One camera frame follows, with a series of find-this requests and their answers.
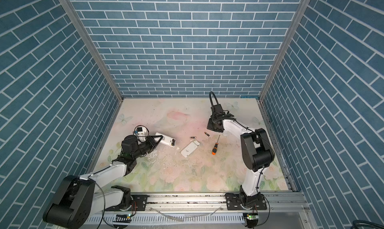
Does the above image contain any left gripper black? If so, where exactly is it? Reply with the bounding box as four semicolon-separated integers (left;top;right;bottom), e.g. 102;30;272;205
131;135;163;160

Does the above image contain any white remote with display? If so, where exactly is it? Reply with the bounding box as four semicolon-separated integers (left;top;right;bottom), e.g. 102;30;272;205
156;132;176;147

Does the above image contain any orange black screwdriver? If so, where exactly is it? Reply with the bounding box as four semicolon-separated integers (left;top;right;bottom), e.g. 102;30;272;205
212;135;220;155

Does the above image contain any grey white remote control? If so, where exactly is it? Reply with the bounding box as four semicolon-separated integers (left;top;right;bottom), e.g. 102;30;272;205
181;139;201;158

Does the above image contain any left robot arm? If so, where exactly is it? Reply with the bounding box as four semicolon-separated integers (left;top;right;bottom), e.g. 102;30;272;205
43;135;164;229

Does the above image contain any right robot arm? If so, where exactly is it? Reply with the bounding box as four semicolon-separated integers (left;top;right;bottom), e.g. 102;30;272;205
207;104;275;198

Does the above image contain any left controller board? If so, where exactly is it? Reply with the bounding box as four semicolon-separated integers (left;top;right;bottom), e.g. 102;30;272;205
113;215;132;229

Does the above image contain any controller board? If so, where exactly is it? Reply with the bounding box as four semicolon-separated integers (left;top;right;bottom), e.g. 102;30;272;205
243;213;259;229
113;215;132;229

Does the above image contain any right controller board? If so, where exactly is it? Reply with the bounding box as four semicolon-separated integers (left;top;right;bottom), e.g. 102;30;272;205
243;213;259;229

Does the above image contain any black corrugated cable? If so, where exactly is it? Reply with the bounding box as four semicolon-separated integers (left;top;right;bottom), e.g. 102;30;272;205
208;91;223;115

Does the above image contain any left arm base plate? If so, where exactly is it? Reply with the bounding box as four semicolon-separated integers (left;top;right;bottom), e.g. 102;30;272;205
114;195;149;213

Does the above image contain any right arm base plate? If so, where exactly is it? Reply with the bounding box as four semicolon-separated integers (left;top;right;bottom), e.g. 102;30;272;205
225;193;267;211

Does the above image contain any aluminium front rail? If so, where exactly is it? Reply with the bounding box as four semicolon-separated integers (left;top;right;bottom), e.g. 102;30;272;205
106;192;310;213

